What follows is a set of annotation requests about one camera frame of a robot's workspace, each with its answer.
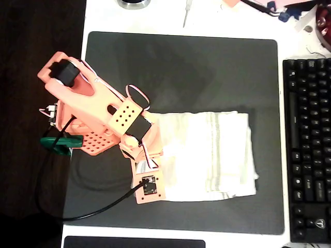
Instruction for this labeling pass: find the black computer keyboard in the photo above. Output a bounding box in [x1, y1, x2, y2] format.
[282, 58, 331, 244]

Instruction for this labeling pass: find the white striped towel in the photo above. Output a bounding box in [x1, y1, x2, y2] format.
[136, 110, 260, 203]

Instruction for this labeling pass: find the clear-handled screwdriver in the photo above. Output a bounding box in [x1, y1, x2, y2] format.
[182, 0, 193, 28]

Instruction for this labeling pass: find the green table clamp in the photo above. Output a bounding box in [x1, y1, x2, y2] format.
[40, 135, 84, 157]

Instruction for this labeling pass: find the orange camera mount plate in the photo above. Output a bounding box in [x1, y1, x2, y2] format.
[131, 169, 167, 206]

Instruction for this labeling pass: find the motor controller board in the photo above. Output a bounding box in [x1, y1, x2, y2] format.
[38, 102, 59, 127]

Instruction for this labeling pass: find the round metal object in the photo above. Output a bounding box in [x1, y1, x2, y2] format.
[117, 0, 152, 10]

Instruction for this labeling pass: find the red bowl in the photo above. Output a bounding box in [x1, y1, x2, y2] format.
[314, 4, 331, 50]

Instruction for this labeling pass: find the orange perforated base plate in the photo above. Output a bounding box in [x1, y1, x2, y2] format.
[77, 129, 121, 157]

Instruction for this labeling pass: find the thin black cable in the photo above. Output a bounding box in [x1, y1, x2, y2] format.
[241, 0, 282, 17]

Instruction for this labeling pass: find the black camera cable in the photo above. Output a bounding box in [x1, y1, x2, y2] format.
[34, 116, 151, 222]

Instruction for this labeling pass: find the dark grey desk mat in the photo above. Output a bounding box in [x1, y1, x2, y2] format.
[63, 31, 285, 236]

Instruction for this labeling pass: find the white red servo wire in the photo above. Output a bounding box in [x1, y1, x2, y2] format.
[125, 84, 151, 111]

